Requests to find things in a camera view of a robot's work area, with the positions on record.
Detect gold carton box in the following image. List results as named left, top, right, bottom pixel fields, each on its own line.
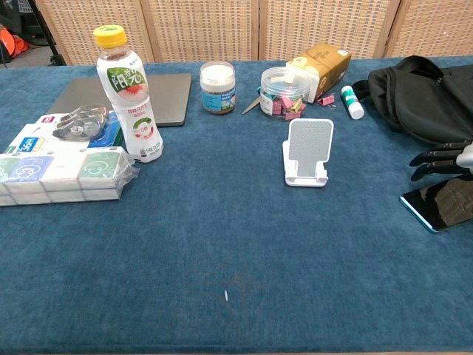
left=285, top=42, right=353, bottom=104

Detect grey laptop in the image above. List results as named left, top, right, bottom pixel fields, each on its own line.
left=47, top=72, right=193, bottom=128

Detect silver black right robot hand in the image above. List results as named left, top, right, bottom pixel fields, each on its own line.
left=409, top=139, right=473, bottom=182

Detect black tripod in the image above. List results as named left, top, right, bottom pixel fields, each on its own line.
left=21, top=0, right=68, bottom=67

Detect yellow cap drink bottle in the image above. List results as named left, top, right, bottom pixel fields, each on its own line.
left=93, top=24, right=164, bottom=163

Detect clear tub of binder clips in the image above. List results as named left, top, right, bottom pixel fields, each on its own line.
left=259, top=66, right=312, bottom=121

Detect black handle scissors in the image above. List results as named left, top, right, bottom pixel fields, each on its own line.
left=242, top=96, right=262, bottom=116

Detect woven folding screen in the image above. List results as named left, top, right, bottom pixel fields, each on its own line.
left=33, top=0, right=473, bottom=66

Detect blue table mat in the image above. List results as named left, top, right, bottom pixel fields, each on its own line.
left=0, top=55, right=473, bottom=353

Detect correction tape blister pack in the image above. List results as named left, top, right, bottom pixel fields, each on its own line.
left=44, top=103, right=123, bottom=149

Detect pink binder clip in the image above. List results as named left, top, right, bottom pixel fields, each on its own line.
left=316, top=93, right=336, bottom=110

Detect orange bag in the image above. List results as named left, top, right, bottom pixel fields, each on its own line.
left=0, top=24, right=30, bottom=60

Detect black backpack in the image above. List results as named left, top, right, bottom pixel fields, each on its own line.
left=352, top=55, right=473, bottom=149

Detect white phone stand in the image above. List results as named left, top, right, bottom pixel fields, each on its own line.
left=282, top=118, right=335, bottom=189

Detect black smartphone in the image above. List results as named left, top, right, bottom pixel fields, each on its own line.
left=399, top=179, right=473, bottom=234

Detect wrapped tissue pack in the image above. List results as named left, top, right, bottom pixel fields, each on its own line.
left=0, top=146, right=140, bottom=207

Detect white green glue stick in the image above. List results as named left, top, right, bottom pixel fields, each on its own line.
left=340, top=85, right=366, bottom=121

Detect white flat box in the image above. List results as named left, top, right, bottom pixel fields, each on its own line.
left=0, top=124, right=126, bottom=155

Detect white lid jar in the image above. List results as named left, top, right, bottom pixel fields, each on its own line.
left=199, top=61, right=237, bottom=115

